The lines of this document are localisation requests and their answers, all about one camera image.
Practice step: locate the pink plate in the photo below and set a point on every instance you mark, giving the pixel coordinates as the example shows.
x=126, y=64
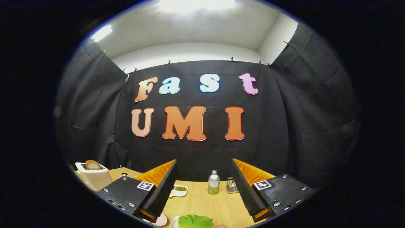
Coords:
x=162, y=220

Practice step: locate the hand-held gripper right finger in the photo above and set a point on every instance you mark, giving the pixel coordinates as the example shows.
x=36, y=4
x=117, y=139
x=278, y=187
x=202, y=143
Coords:
x=245, y=190

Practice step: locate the pile of green beans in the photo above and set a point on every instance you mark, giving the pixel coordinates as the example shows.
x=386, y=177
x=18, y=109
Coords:
x=180, y=188

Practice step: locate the white divided dish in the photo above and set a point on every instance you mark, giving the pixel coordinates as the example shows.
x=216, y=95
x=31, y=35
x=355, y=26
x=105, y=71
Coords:
x=177, y=194

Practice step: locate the ceiling light panel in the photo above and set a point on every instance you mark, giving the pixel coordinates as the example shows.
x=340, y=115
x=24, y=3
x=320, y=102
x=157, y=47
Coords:
x=196, y=3
x=102, y=33

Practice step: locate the black backdrop cloth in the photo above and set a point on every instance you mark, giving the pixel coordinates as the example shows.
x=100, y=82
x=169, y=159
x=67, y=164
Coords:
x=202, y=152

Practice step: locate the white square plate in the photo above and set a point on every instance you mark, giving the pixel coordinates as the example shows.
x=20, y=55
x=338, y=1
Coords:
x=174, y=223

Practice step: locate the row of small cloth clips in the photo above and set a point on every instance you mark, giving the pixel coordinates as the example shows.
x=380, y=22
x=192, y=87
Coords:
x=232, y=59

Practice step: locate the silver bottle with green label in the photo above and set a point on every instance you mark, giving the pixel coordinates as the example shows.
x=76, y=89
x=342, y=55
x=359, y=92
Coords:
x=214, y=185

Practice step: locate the green lettuce leaf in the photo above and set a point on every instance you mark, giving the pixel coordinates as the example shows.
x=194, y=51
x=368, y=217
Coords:
x=194, y=221

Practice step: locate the white toaster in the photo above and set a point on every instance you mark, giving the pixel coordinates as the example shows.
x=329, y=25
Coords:
x=95, y=180

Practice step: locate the brown crust bread slice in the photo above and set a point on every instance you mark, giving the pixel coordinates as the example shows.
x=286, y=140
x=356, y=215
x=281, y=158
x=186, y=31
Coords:
x=92, y=165

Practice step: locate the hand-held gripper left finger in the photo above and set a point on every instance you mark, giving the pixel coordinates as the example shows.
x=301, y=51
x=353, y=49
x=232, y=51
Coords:
x=164, y=190

